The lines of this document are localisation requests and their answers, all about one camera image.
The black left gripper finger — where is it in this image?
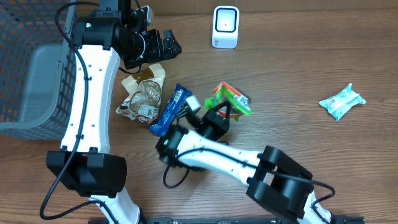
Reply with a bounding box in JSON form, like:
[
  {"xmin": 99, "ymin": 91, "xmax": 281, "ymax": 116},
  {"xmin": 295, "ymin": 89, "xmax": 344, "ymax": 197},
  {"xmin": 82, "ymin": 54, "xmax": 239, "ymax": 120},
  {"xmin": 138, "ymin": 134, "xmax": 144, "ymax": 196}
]
[
  {"xmin": 164, "ymin": 29, "xmax": 179, "ymax": 47},
  {"xmin": 164, "ymin": 45, "xmax": 182, "ymax": 60}
]

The green yellow candy bag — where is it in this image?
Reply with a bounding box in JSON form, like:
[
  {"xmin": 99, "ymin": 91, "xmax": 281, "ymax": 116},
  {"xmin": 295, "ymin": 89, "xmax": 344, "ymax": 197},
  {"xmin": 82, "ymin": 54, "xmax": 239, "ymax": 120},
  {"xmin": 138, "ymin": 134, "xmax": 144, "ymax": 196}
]
[{"xmin": 205, "ymin": 81, "xmax": 252, "ymax": 121}]

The blue cookie pack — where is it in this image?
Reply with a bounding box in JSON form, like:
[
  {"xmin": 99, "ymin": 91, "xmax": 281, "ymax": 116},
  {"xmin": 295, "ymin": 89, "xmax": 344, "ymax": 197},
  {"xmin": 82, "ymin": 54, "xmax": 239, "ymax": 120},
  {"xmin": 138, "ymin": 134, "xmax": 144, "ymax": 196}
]
[{"xmin": 150, "ymin": 83, "xmax": 192, "ymax": 137}]

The beige brown cookie bag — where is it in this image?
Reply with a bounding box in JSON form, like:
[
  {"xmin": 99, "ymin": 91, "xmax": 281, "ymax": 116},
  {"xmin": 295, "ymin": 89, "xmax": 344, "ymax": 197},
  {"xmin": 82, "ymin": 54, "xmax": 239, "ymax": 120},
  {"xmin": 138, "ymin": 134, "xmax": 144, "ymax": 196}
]
[{"xmin": 116, "ymin": 63, "xmax": 166, "ymax": 124}]

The pale green wipes packet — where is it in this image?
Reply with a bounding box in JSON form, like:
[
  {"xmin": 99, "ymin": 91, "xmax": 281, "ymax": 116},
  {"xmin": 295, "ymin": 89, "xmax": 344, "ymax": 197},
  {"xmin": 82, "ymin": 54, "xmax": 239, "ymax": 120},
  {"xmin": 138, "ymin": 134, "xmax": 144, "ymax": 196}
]
[{"xmin": 319, "ymin": 83, "xmax": 366, "ymax": 122}]

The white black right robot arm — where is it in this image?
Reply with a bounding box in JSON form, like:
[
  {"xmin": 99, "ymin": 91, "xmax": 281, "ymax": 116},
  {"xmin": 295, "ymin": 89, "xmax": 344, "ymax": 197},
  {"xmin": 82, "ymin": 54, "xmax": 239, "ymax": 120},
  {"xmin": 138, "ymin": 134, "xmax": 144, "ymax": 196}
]
[{"xmin": 155, "ymin": 101, "xmax": 335, "ymax": 223}]

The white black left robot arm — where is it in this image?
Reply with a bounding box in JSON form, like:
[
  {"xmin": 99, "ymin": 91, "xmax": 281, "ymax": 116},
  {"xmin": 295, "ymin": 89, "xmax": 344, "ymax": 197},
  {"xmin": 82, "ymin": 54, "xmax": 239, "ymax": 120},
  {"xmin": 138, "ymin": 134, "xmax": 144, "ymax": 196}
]
[{"xmin": 46, "ymin": 1, "xmax": 182, "ymax": 224}]

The white barcode scanner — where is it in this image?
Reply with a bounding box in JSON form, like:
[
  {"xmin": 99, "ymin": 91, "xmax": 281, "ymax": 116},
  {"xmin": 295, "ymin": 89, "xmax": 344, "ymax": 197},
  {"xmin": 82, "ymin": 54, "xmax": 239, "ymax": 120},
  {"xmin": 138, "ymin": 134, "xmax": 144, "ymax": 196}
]
[{"xmin": 211, "ymin": 5, "xmax": 240, "ymax": 49}]

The dark grey plastic basket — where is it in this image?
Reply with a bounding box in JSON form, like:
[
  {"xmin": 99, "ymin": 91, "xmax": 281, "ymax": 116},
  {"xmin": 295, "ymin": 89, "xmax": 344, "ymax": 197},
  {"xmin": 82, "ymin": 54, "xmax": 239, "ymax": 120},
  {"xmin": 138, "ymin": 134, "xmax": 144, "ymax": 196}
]
[{"xmin": 1, "ymin": 0, "xmax": 76, "ymax": 139}]

